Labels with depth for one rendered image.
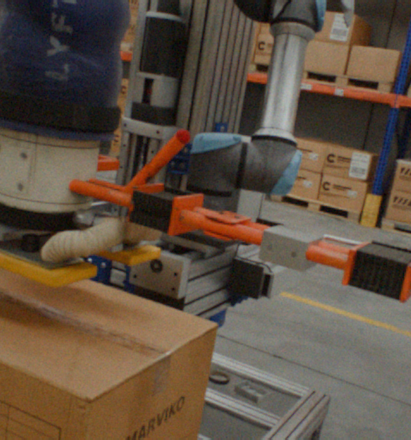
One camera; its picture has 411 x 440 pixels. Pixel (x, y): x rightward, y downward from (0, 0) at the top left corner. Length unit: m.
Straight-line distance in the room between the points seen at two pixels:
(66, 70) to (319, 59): 7.52
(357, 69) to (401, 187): 1.54
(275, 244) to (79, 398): 0.34
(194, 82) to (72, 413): 1.07
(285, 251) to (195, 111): 0.92
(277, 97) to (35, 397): 0.94
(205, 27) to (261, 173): 0.45
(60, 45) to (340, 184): 7.44
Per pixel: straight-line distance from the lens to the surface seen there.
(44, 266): 1.02
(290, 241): 0.90
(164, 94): 1.74
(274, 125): 1.58
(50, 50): 1.05
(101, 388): 0.95
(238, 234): 0.93
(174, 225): 0.97
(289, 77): 1.62
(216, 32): 1.77
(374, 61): 8.29
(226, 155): 1.54
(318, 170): 8.45
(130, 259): 1.13
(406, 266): 0.86
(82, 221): 1.10
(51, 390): 0.96
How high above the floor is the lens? 1.38
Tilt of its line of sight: 12 degrees down
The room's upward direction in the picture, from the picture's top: 10 degrees clockwise
